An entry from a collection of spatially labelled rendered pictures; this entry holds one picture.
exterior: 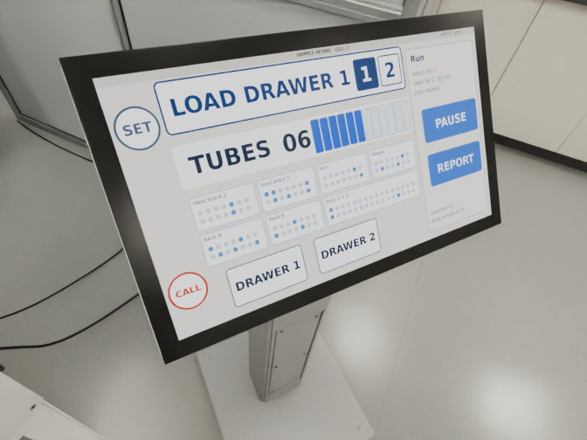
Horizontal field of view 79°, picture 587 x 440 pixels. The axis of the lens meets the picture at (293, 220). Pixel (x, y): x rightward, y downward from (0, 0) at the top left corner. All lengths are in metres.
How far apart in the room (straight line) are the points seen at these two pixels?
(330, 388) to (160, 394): 0.59
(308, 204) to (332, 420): 1.04
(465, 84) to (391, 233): 0.23
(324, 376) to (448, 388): 0.47
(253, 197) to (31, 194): 1.84
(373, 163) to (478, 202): 0.20
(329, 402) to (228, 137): 1.13
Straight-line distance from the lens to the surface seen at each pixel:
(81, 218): 1.95
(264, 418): 1.35
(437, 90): 0.54
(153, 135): 0.38
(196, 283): 0.40
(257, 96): 0.40
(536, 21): 2.43
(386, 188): 0.48
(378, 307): 1.60
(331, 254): 0.45
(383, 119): 0.48
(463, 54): 0.58
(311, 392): 1.38
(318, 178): 0.43
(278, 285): 0.43
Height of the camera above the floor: 1.36
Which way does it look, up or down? 49 degrees down
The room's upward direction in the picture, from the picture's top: 8 degrees clockwise
